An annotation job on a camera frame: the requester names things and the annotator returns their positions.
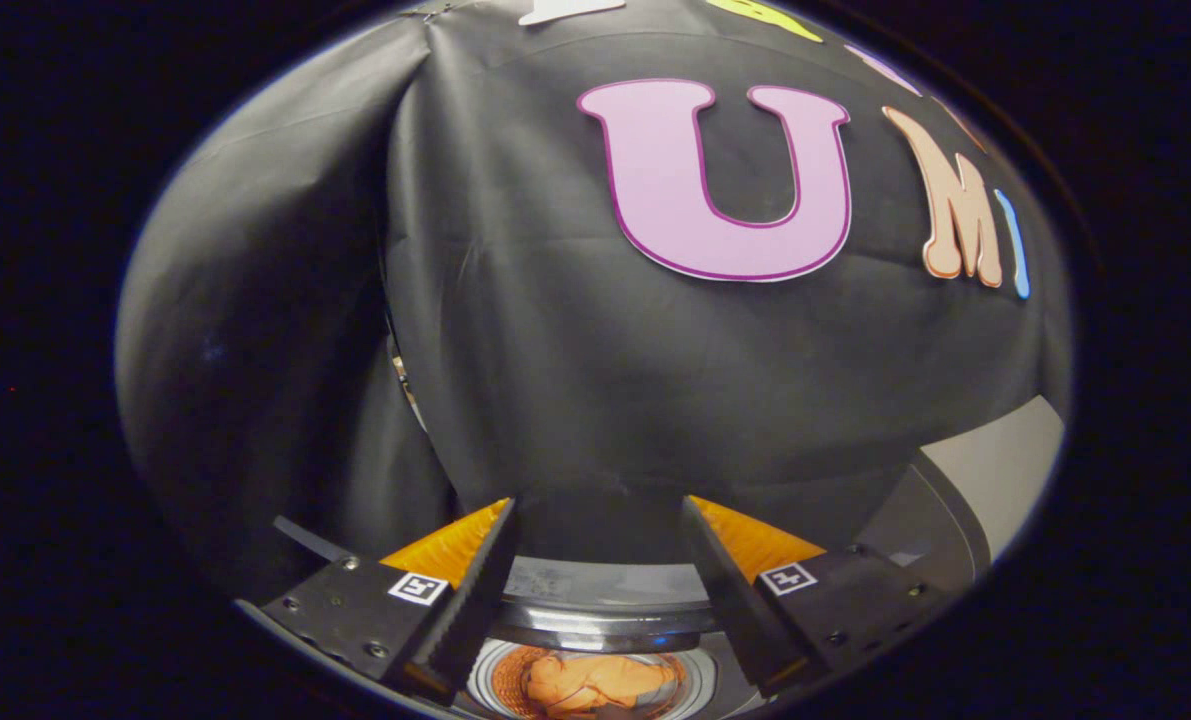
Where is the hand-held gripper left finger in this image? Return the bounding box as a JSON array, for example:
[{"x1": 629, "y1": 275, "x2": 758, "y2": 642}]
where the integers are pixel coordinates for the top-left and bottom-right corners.
[{"x1": 255, "y1": 497, "x2": 521, "y2": 706}]

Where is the orange shirt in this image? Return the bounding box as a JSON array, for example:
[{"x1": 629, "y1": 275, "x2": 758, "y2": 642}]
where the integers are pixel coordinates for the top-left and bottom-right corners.
[{"x1": 525, "y1": 650, "x2": 681, "y2": 716}]

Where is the cream cabinet with dark frame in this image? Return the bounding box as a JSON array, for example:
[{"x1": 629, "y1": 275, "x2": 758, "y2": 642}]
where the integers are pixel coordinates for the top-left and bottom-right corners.
[{"x1": 855, "y1": 395, "x2": 1066, "y2": 596}]

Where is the black backdrop cloth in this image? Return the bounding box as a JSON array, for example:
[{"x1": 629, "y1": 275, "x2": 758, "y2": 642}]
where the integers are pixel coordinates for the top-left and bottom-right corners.
[{"x1": 115, "y1": 0, "x2": 1071, "y2": 601}]

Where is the grey washing machine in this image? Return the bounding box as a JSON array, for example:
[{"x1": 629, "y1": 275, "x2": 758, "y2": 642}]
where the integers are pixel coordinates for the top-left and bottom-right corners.
[{"x1": 455, "y1": 555, "x2": 771, "y2": 720}]

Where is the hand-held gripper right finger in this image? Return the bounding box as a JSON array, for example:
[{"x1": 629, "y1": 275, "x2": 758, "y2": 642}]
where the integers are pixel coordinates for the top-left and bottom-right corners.
[{"x1": 680, "y1": 495, "x2": 951, "y2": 696}]

